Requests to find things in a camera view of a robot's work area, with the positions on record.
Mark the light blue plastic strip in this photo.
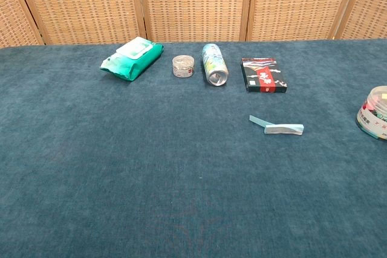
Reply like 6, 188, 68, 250
264, 123, 304, 135

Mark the small clear pin jar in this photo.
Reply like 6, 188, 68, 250
172, 54, 195, 79

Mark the printed drink can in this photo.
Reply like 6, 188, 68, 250
201, 43, 229, 87

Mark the blue plush table cloth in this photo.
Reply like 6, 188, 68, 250
0, 39, 387, 258

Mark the red black snack packet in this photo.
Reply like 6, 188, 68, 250
240, 57, 288, 94

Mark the green wet wipes pack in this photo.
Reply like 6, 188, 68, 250
99, 36, 164, 82

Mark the woven rattan folding screen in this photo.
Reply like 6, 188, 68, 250
0, 0, 387, 49

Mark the clear jar of binder clips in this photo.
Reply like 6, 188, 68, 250
355, 85, 387, 141

